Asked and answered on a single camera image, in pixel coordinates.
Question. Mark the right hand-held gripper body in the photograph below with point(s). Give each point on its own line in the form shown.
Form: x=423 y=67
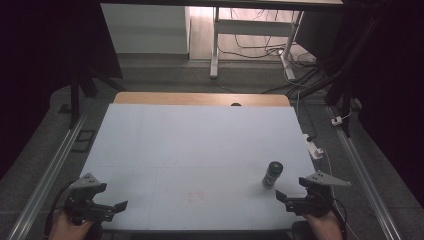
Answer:
x=313 y=203

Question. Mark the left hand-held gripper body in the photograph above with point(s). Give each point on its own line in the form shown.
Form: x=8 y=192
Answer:
x=87 y=208

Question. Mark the small jar with dark lid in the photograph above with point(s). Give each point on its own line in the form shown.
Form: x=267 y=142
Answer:
x=272 y=175

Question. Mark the person's right hand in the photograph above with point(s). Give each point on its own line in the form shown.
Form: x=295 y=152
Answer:
x=322 y=225

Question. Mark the person's left hand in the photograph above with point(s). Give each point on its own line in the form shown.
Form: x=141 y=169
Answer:
x=68 y=228

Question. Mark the white connector on table edge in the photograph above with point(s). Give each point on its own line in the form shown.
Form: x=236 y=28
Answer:
x=313 y=148

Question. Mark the white table mat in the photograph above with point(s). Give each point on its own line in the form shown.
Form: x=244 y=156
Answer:
x=186 y=156

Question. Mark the small white adapter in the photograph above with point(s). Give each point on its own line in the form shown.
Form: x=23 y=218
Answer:
x=336 y=120

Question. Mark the black metal stand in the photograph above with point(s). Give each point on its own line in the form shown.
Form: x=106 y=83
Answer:
x=75 y=96
x=343 y=86

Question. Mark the wooden table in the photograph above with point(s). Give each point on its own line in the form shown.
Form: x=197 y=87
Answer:
x=200 y=99

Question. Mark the black curtain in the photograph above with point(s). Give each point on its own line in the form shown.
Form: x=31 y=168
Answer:
x=390 y=100
x=40 y=66

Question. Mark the white cabinet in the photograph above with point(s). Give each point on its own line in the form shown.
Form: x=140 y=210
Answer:
x=145 y=28

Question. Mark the aluminium floor rail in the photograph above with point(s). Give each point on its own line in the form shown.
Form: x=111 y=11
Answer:
x=46 y=176
x=363 y=180

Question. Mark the white desk frame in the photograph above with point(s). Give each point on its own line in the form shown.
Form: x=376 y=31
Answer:
x=253 y=27

